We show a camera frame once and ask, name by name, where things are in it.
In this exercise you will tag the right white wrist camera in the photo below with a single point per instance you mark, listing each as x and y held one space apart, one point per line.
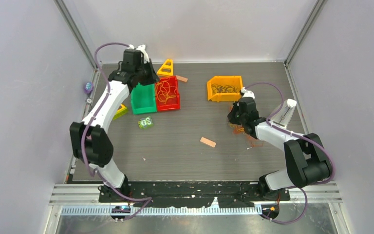
246 93

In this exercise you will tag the yellow triangle block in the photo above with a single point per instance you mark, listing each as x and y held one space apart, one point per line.
166 69
122 110

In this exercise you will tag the green plastic bin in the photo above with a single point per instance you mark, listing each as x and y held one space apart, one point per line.
143 99

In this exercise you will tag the tan wooden block far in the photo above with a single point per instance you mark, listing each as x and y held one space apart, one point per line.
180 78

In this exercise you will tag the orange plastic bin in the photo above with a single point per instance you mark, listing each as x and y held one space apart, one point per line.
224 88

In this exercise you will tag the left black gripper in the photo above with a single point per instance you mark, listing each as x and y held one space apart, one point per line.
153 77

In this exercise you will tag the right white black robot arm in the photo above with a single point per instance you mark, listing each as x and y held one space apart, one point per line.
305 159

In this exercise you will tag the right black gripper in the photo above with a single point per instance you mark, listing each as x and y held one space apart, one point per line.
231 117

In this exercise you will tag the tan wooden block near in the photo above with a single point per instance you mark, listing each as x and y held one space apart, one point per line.
208 142

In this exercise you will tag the purple toy block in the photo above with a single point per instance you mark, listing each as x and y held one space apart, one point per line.
88 87

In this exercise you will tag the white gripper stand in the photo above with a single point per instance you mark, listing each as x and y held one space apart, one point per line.
283 113

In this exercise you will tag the red plastic bin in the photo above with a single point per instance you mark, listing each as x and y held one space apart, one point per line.
167 94

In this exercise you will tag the tan wooden block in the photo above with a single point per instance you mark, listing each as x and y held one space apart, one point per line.
180 78
208 142

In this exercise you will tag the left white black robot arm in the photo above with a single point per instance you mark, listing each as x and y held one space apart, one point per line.
89 138

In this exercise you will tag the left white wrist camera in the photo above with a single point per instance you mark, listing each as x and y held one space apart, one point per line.
142 49

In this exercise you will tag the yellow triangle block near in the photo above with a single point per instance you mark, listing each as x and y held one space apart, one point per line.
122 110

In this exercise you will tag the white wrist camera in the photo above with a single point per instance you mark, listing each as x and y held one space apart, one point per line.
142 49
246 93

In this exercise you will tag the green owl toy block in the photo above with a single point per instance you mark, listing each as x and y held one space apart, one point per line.
146 122

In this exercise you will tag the yellow triangle block far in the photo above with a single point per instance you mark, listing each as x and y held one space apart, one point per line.
166 69

